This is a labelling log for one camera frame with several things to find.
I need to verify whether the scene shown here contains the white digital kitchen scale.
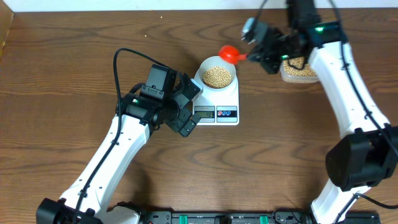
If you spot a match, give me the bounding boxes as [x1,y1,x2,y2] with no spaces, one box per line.
[193,65,240,126]

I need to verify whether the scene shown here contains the red plastic scoop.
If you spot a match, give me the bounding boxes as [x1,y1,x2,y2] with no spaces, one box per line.
[218,45,248,65]

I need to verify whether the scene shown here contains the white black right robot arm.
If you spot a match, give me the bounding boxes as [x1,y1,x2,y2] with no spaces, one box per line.
[242,1,397,223]

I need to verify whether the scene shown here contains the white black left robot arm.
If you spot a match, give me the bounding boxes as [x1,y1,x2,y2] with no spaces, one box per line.
[35,73,203,223]

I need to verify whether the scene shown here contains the soybeans pile in bowl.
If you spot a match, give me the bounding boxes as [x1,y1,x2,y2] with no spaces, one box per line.
[203,66,232,89]

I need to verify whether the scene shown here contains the grey plastic bowl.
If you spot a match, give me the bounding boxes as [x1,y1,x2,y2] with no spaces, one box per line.
[195,56,237,90]

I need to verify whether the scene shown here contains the clear container of soybeans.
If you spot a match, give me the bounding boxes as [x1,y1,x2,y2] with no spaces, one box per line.
[279,57,318,84]

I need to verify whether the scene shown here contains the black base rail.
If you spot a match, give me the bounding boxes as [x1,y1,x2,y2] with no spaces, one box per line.
[136,202,382,224]

